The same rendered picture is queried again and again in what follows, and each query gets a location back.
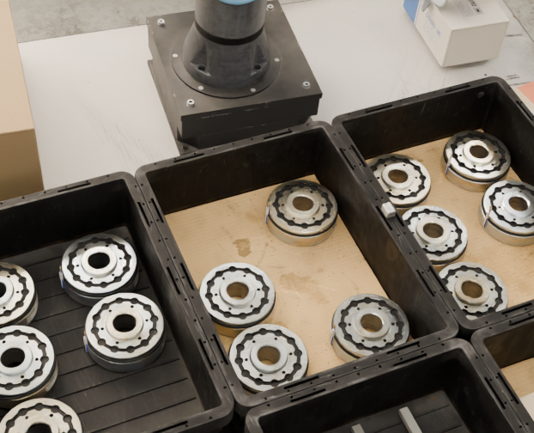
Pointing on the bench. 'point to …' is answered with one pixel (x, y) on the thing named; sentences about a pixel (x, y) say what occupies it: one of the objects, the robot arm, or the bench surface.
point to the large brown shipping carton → (3, 112)
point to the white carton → (460, 29)
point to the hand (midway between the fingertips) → (454, 3)
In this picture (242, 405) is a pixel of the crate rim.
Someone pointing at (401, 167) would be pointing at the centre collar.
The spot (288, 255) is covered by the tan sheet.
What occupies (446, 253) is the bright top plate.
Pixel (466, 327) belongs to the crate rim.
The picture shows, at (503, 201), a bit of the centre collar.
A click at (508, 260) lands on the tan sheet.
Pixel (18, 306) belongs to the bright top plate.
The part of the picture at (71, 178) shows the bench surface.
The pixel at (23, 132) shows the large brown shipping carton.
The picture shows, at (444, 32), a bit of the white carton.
